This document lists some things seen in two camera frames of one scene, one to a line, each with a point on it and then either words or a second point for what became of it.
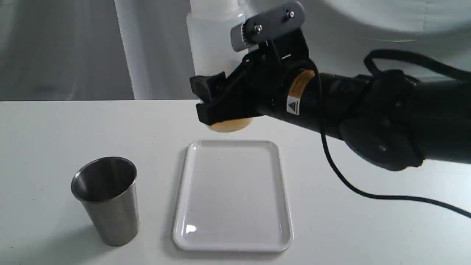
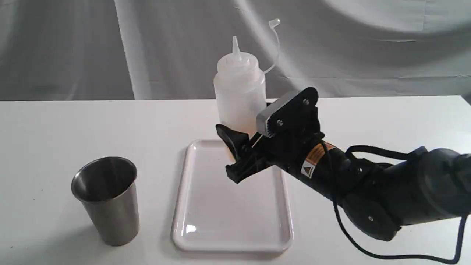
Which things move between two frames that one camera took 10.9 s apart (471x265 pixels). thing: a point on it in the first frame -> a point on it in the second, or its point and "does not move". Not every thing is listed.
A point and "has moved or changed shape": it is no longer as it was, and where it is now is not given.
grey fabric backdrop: (68, 50) does not move
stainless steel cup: (107, 186) does not move
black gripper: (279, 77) -> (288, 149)
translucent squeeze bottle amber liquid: (209, 23) has moved or changed shape
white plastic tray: (233, 198) does not move
